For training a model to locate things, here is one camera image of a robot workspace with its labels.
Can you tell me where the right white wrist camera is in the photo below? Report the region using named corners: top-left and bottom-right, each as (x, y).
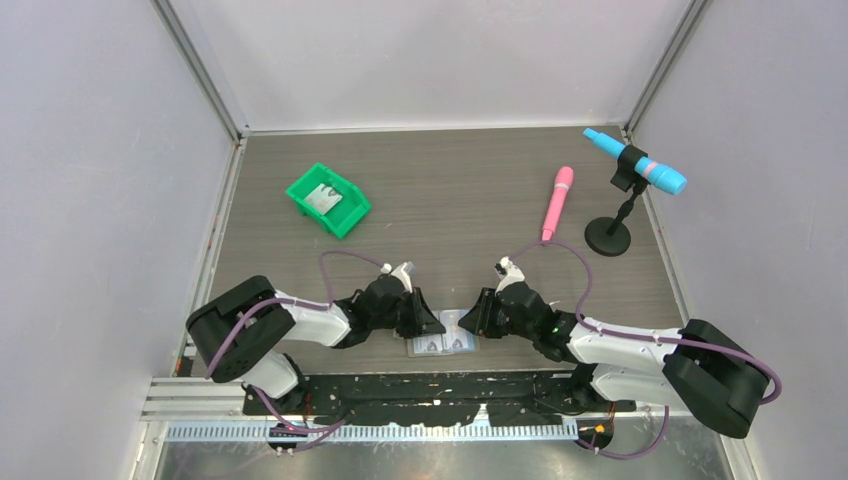
top-left (495, 256), bottom-right (526, 293)

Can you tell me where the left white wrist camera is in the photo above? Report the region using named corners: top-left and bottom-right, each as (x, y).
top-left (381, 261), bottom-right (416, 292)

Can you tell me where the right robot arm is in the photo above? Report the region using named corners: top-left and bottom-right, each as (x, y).
top-left (458, 282), bottom-right (781, 439)

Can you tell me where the purple cable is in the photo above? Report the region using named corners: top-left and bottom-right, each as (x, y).
top-left (203, 249), bottom-right (392, 382)
top-left (506, 239), bottom-right (783, 407)

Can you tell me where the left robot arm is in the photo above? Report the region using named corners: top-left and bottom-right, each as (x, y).
top-left (185, 274), bottom-right (446, 414)

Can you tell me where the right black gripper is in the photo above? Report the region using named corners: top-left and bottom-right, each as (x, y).
top-left (458, 288), bottom-right (537, 341)

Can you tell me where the black microphone stand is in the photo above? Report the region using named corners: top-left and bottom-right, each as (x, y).
top-left (584, 181), bottom-right (648, 257)

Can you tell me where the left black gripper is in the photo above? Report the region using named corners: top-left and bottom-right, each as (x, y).
top-left (370, 286), bottom-right (446, 339)

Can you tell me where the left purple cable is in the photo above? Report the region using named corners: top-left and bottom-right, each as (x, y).
top-left (203, 249), bottom-right (392, 382)

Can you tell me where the pink toy microphone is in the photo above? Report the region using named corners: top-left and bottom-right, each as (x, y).
top-left (540, 166), bottom-right (574, 241)

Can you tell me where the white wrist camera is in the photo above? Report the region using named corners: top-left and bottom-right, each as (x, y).
top-left (381, 261), bottom-right (416, 292)
top-left (495, 256), bottom-right (526, 293)

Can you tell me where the green plastic bin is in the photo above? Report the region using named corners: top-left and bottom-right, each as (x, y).
top-left (285, 163), bottom-right (372, 239)

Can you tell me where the white credit card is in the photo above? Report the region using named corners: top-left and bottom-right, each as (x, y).
top-left (409, 334), bottom-right (448, 357)

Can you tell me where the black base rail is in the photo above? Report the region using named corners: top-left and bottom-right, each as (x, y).
top-left (243, 368), bottom-right (635, 427)

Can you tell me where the blue toy microphone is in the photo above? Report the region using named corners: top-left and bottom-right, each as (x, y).
top-left (583, 128), bottom-right (687, 195)

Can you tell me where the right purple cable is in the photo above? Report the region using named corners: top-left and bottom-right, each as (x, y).
top-left (506, 239), bottom-right (783, 407)

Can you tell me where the grey card in bin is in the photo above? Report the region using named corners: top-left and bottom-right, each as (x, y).
top-left (304, 183), bottom-right (343, 215)

